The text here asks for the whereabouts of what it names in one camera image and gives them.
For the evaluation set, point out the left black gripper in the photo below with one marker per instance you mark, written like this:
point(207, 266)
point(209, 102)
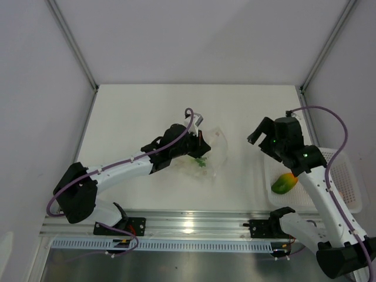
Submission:
point(200, 146)

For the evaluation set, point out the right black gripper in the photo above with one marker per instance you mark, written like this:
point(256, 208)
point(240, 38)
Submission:
point(267, 127)

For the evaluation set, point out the green leafy vegetable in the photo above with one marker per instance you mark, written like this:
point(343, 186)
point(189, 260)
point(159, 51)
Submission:
point(201, 162)

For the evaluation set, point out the clear zip top bag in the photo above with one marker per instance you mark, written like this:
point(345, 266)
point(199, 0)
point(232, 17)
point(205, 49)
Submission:
point(216, 157)

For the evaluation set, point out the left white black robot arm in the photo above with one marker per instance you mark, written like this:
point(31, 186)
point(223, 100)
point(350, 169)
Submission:
point(78, 189)

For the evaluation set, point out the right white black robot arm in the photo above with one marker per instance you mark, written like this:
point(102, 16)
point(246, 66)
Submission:
point(343, 246)

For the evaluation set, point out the green orange mango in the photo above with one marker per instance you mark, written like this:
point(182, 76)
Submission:
point(284, 183)

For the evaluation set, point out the white perforated plastic basket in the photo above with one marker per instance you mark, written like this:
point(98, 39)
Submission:
point(341, 173)

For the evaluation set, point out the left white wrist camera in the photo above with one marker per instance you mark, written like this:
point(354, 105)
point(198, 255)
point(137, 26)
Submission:
point(193, 126)

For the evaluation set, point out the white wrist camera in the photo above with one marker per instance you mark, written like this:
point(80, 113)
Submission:
point(292, 114)
point(193, 126)

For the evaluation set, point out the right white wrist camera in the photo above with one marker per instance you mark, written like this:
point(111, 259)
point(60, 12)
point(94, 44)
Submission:
point(292, 114)

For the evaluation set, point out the aluminium rail frame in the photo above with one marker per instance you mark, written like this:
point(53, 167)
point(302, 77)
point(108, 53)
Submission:
point(168, 225)

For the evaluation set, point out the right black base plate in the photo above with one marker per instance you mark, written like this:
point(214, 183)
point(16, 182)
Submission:
point(265, 229)

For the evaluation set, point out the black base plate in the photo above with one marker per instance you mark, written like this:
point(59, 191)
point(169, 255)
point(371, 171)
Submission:
point(134, 225)
point(265, 229)

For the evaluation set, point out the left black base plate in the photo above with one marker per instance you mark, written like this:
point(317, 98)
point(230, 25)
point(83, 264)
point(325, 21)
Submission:
point(134, 225)

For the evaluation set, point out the white slotted cable duct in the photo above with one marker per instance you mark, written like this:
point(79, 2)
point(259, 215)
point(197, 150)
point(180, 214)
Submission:
point(163, 245)

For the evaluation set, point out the right aluminium corner post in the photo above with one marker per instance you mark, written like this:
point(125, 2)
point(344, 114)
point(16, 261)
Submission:
point(329, 43)

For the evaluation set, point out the aluminium corner post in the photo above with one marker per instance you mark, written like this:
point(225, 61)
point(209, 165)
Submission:
point(71, 42)
point(329, 43)

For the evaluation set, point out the left aluminium corner post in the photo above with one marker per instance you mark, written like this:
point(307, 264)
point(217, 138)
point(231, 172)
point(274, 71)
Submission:
point(71, 42)

